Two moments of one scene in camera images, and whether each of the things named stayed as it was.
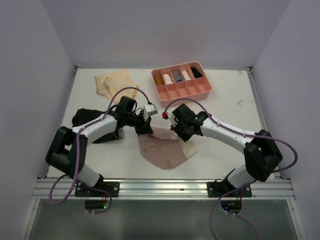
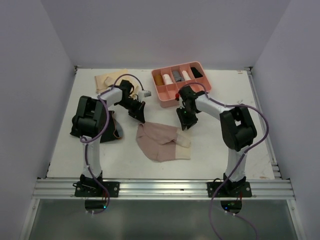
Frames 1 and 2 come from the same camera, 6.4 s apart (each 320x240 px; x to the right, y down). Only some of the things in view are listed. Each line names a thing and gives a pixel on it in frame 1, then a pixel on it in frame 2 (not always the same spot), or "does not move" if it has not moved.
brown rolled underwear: x=158 y=80 does not move
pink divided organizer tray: x=187 y=80 does not move
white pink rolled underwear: x=168 y=80 does not move
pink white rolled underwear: x=186 y=75 does not move
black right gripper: x=175 y=127 to x=184 y=119
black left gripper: x=146 y=128 to x=138 y=113
